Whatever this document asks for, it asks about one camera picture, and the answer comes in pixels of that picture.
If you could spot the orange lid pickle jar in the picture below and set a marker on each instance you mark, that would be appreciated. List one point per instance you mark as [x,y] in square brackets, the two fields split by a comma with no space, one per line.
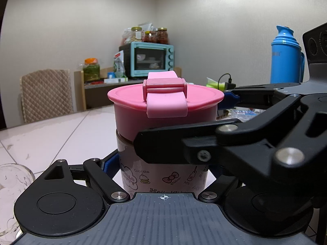
[91,70]

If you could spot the red contents jar right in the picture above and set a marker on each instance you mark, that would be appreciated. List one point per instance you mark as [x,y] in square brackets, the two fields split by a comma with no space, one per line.
[162,36]

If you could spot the pink bottle cap with strap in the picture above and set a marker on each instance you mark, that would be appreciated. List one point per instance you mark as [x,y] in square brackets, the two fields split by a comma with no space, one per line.
[163,99]

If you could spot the red contents jar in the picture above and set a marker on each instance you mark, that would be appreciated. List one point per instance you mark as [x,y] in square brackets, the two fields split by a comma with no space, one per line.
[150,37]
[162,36]

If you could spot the wooden side shelf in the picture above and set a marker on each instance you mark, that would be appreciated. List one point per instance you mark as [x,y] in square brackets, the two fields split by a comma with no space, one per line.
[92,96]

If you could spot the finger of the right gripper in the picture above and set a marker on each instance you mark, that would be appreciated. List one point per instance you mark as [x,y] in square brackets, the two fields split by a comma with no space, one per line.
[267,95]
[282,150]

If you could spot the black power adapter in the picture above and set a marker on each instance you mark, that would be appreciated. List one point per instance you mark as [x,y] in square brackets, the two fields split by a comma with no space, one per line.
[229,86]

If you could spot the glass jar yellow lid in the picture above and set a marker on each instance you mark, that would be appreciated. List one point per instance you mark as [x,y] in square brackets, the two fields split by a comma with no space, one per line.
[136,34]

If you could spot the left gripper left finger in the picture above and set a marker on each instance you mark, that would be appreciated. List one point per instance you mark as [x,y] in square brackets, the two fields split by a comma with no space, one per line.
[68,199]

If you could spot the clear drinking glass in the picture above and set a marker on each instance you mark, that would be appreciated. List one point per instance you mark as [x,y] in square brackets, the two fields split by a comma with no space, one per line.
[15,179]

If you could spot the pink patterned bottle body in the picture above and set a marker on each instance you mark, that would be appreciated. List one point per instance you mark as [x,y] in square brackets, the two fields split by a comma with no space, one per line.
[138,176]

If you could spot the red contents jar middle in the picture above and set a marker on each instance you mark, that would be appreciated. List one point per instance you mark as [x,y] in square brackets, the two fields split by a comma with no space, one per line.
[150,37]

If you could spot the blue thermos flask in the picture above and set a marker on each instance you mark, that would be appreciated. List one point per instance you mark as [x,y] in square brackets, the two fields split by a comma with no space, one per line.
[288,60]

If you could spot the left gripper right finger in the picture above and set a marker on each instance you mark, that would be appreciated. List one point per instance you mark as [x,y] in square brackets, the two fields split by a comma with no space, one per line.
[257,211]

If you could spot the teal toaster oven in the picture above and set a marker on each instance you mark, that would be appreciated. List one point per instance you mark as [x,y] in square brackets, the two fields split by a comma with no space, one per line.
[140,58]

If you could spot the green packet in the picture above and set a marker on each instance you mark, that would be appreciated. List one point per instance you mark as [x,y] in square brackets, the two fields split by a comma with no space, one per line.
[215,84]

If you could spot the blue white tissue pack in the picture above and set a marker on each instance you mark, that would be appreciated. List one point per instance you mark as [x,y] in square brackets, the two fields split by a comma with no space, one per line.
[245,115]

